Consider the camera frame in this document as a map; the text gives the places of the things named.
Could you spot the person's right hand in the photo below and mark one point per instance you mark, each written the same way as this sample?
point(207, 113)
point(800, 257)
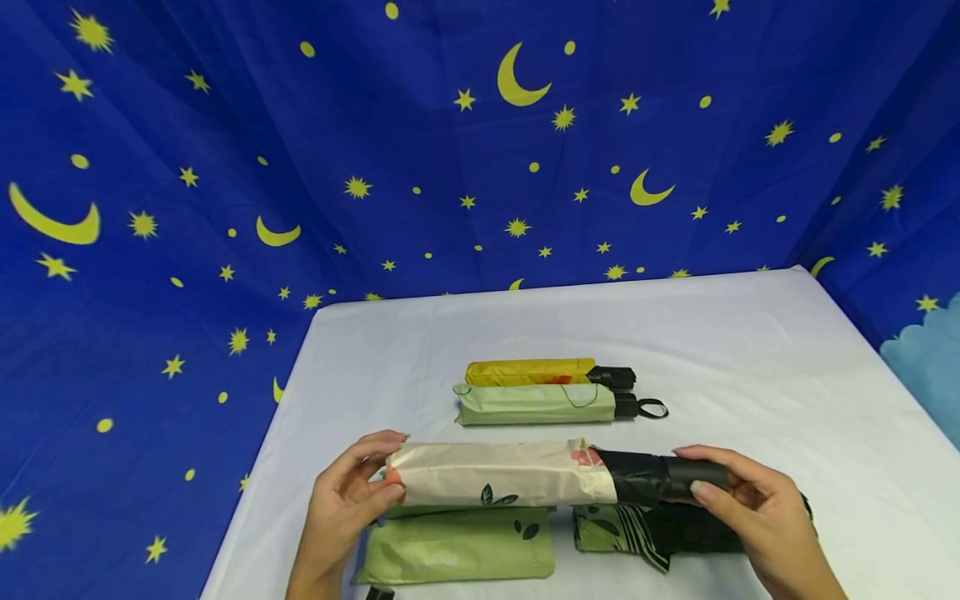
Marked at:
point(772, 517)

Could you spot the person's left hand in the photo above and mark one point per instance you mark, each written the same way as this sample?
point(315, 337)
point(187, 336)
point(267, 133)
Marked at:
point(341, 504)

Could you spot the person's left thumb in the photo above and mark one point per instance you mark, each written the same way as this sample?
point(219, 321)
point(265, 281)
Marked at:
point(386, 494)

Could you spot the person's left index finger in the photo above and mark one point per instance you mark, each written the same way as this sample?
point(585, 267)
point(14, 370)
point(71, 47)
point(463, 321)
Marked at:
point(371, 443)

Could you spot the person's right index finger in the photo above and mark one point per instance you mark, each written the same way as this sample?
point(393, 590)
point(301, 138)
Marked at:
point(712, 457)

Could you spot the person's right thumb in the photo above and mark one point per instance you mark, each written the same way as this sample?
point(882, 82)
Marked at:
point(712, 493)

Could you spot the cream leaf-print umbrella sleeve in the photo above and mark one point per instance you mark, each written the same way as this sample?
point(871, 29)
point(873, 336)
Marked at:
point(495, 473)

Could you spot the person's left forearm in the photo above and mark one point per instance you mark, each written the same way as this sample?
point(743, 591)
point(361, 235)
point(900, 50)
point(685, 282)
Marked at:
point(322, 577)

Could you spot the person's right forearm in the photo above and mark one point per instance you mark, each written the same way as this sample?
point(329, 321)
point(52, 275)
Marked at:
point(806, 582)

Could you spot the green and black folded umbrella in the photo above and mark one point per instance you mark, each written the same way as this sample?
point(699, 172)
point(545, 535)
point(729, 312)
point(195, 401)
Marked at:
point(660, 533)

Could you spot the flat green umbrella sleeve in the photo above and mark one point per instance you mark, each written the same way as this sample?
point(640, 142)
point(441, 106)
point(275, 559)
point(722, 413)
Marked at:
point(457, 546)

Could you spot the light green folded umbrella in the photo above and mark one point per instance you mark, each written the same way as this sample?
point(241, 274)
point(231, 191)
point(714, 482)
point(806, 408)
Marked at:
point(536, 404)

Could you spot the yellow folded umbrella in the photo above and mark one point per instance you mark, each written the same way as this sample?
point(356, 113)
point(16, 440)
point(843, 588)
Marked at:
point(525, 372)

